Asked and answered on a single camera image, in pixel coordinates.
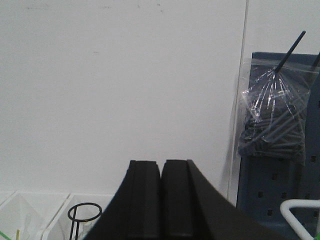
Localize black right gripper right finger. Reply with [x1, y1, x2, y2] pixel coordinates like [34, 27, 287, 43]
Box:
[161, 159, 285, 240]

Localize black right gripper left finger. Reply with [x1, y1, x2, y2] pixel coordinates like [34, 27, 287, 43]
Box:
[85, 160, 161, 240]

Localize blue grey pegboard drying rack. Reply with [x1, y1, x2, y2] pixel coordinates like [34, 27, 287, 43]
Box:
[236, 52, 320, 240]

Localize right white storage bin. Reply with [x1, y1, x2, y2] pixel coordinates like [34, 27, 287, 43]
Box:
[41, 193, 113, 240]

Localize white storage bin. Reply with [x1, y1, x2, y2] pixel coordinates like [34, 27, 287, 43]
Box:
[41, 193, 113, 240]
[0, 191, 69, 240]

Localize white lab faucet green knobs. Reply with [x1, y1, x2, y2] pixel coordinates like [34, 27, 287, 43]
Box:
[279, 198, 320, 240]

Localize middle white storage bin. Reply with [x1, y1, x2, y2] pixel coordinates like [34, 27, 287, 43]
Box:
[0, 191, 69, 240]

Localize green yellow plastic sticks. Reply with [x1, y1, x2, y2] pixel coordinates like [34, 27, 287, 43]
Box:
[0, 229, 20, 240]

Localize plastic bag of pegs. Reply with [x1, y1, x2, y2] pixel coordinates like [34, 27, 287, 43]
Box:
[237, 59, 320, 165]

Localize black wire tripod stand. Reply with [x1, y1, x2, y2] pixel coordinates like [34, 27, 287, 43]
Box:
[67, 202, 103, 240]

